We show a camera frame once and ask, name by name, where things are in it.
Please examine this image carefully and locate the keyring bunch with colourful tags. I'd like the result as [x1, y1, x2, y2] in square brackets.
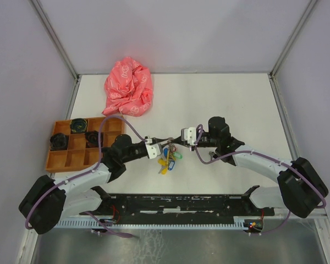
[158, 138, 183, 175]

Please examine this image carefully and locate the key with black fob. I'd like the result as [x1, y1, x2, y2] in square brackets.
[209, 151, 217, 160]

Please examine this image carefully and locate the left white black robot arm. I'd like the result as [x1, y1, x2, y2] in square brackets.
[19, 134, 163, 234]

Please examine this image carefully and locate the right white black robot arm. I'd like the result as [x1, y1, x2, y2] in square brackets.
[173, 116, 328, 218]

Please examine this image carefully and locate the crumpled pink cloth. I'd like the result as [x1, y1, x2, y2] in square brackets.
[102, 57, 153, 117]

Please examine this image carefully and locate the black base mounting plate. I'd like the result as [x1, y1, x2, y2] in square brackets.
[92, 194, 274, 223]

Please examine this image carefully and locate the black rosette middle tray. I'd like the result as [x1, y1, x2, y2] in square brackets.
[85, 130, 99, 148]

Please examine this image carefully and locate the black rosette tray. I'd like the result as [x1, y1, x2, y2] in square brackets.
[85, 130, 99, 148]
[49, 133, 69, 151]
[70, 118, 88, 134]

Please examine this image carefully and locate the wooden compartment tray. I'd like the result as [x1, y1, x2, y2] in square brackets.
[46, 117, 125, 173]

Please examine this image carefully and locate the black rosette top tray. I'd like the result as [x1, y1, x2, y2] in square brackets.
[70, 118, 88, 134]

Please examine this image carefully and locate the black rosette left tray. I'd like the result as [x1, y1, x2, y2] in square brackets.
[49, 133, 69, 151]

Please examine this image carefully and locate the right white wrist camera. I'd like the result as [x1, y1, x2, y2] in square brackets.
[181, 127, 198, 151]

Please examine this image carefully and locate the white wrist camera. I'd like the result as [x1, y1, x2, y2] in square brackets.
[144, 136, 163, 160]
[181, 127, 198, 151]

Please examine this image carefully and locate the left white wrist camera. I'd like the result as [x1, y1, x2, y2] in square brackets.
[144, 136, 163, 160]

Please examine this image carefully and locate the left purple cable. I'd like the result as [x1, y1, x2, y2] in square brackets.
[25, 115, 152, 238]

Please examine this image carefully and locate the white slotted cable duct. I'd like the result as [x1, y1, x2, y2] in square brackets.
[55, 214, 248, 230]

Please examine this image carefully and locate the left aluminium frame post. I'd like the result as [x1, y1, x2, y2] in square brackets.
[29, 0, 79, 79]

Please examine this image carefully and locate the aluminium frame post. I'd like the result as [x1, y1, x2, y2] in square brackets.
[29, 0, 79, 79]
[269, 0, 320, 78]

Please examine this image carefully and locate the right aluminium frame post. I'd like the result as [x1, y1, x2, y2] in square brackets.
[269, 0, 320, 78]

